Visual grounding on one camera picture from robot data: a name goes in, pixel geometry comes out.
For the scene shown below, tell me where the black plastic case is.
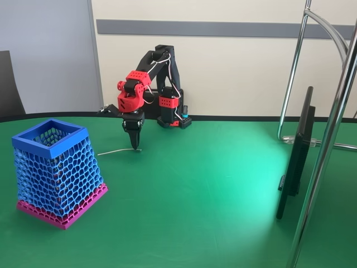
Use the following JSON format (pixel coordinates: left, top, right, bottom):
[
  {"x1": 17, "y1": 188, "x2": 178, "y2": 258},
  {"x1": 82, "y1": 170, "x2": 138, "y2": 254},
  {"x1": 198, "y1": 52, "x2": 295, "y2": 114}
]
[{"x1": 142, "y1": 88, "x2": 185, "y2": 119}]

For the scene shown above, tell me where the green table cloth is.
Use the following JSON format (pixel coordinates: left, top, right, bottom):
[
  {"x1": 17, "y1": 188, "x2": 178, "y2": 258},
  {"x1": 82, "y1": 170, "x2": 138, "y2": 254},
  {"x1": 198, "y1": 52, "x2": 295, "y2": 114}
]
[{"x1": 0, "y1": 112, "x2": 357, "y2": 268}]

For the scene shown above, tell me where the chrome tube stand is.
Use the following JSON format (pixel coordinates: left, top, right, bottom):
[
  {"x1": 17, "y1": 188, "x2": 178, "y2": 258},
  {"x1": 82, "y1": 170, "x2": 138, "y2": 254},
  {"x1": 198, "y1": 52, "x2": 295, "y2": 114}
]
[{"x1": 276, "y1": 0, "x2": 357, "y2": 268}]

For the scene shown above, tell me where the clear plastic foot cap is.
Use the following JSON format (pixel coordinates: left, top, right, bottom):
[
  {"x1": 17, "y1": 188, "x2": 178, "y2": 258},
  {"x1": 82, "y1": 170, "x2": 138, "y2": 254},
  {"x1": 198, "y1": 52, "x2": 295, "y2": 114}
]
[{"x1": 282, "y1": 135, "x2": 321, "y2": 148}]

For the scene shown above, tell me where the grey wall rail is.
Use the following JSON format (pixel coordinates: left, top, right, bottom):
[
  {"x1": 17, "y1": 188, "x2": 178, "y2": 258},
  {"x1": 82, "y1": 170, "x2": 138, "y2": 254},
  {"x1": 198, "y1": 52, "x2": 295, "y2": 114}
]
[{"x1": 95, "y1": 18, "x2": 355, "y2": 40}]

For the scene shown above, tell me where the blue and pink lattice basket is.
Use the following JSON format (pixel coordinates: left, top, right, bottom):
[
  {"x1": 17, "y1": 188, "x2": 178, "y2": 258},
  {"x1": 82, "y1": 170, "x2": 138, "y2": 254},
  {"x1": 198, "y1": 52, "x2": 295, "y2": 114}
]
[{"x1": 11, "y1": 118, "x2": 109, "y2": 231}]

